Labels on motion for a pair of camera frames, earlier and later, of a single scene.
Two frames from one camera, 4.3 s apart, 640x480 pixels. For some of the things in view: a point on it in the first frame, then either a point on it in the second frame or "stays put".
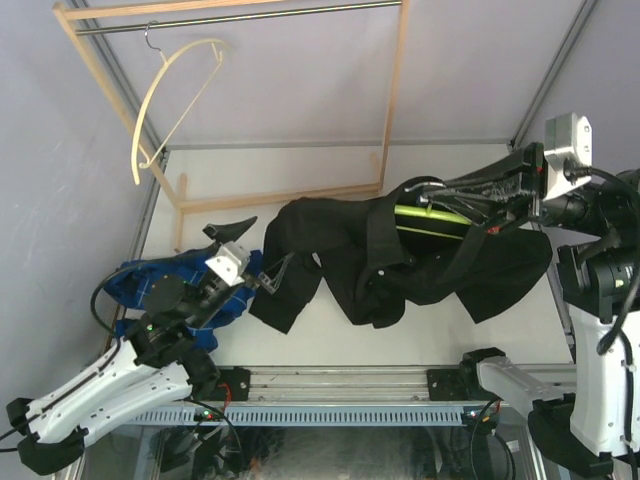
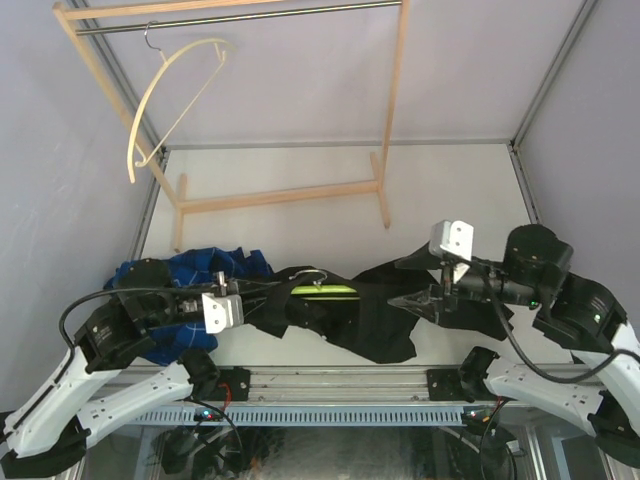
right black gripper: (498, 208) to (423, 303)
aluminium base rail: (368, 385) stays put
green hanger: (431, 221) to (322, 289)
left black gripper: (222, 233) to (238, 285)
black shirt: (378, 268) to (373, 328)
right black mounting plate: (446, 385) stays put
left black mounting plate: (234, 384) stays put
